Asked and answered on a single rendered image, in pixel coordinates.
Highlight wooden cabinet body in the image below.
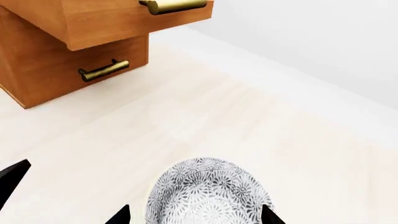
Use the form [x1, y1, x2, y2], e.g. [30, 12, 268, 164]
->
[0, 4, 150, 110]

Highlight brass drawer handle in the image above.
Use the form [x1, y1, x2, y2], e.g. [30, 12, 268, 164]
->
[138, 0, 208, 16]
[77, 58, 131, 83]

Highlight white floral patterned bowl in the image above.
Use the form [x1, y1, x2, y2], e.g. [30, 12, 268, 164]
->
[148, 157, 276, 224]

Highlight black pointed robot part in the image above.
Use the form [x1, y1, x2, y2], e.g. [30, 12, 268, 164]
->
[0, 159, 32, 204]

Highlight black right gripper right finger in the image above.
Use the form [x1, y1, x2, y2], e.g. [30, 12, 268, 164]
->
[261, 203, 289, 224]

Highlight wooden cabinet drawer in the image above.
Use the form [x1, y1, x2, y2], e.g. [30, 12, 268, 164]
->
[0, 0, 215, 52]

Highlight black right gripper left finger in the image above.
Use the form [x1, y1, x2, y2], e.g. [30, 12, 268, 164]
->
[104, 203, 132, 224]

